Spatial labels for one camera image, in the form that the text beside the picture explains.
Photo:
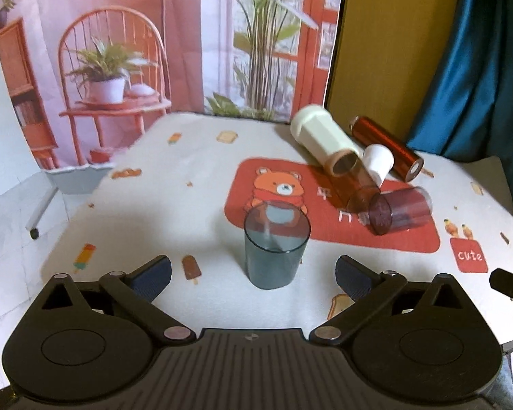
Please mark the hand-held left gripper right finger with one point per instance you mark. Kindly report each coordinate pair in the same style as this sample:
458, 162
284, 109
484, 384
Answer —
353, 279

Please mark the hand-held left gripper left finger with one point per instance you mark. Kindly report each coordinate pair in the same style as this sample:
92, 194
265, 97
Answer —
153, 276

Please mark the blue-grey transparent cup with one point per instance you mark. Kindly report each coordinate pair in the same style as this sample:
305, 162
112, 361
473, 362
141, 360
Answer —
273, 260

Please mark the dark maroon transparent cup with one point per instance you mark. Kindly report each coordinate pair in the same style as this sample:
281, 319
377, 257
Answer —
404, 211

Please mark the brown transparent cup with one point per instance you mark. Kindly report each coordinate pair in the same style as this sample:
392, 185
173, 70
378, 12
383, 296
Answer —
355, 188

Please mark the small white cup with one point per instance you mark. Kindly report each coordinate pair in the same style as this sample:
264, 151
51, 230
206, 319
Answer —
378, 161

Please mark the copper-red metallic cup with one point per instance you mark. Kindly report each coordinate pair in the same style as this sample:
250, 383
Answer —
389, 147

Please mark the large white cup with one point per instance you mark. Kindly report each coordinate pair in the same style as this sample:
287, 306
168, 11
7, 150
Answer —
320, 134

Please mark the bear print tablecloth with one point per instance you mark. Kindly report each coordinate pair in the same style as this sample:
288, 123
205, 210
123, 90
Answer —
154, 205

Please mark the white table leg with caster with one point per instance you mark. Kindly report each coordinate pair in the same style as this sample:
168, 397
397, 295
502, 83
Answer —
40, 213

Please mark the teal curtain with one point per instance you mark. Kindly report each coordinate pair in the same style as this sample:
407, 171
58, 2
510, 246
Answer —
483, 72

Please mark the pink room backdrop poster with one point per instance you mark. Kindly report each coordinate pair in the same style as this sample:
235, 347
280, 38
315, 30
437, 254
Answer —
188, 42

